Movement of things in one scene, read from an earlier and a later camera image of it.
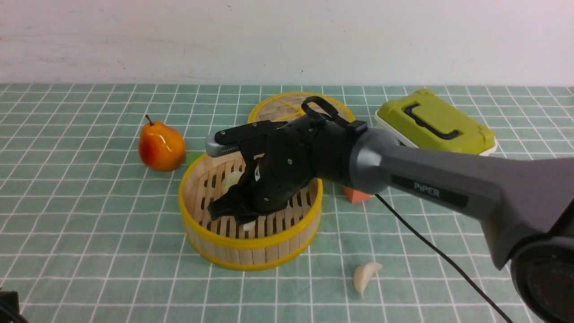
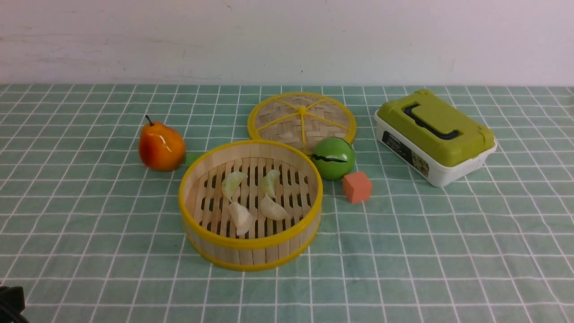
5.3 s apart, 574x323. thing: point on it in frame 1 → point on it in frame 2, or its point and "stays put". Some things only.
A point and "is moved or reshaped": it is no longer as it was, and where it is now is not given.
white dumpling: (363, 274) is moved or reshaped
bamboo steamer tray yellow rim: (276, 239) stays put
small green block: (191, 157) stays put
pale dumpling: (231, 179) stays put
